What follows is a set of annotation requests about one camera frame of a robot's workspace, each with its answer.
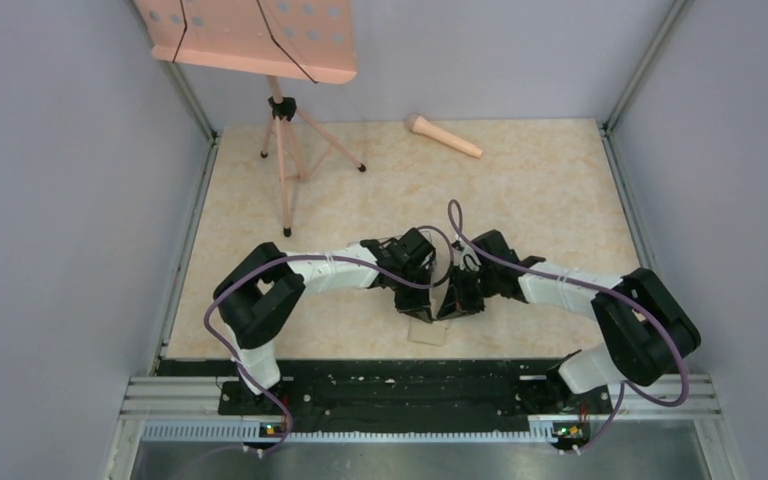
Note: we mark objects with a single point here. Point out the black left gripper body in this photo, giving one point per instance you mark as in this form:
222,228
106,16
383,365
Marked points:
410,296

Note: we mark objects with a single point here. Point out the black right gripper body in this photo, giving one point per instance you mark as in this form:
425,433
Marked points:
472,287

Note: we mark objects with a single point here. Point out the beige leather card holder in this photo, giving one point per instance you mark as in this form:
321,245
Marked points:
430,333

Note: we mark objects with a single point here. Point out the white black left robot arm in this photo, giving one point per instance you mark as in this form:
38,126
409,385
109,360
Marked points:
252,304

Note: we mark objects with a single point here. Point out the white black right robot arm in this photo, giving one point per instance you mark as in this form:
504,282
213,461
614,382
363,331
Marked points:
644,329

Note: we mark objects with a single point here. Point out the pink microphone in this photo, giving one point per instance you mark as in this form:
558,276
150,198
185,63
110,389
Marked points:
420,125

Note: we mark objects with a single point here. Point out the pink music stand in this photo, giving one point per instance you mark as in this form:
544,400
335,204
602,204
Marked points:
300,40

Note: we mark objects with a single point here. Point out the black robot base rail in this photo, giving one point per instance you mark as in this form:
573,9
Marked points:
402,396

